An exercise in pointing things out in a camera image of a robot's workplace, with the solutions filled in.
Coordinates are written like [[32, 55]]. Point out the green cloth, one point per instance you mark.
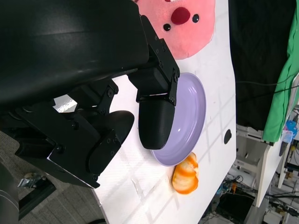
[[285, 93]]

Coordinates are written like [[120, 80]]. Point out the white desk frame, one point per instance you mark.
[[264, 163]]

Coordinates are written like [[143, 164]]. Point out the orange and white bun toy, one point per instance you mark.
[[185, 177]]

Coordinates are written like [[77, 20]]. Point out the black backdrop curtain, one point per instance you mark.
[[257, 46]]

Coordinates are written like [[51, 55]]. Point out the pink plush pig doll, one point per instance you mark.
[[187, 39]]

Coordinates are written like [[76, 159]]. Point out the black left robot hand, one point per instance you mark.
[[70, 46]]

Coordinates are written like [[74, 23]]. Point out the lilac plastic plate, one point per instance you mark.
[[189, 112]]

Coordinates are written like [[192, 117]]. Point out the black round table grommet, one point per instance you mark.
[[227, 136]]

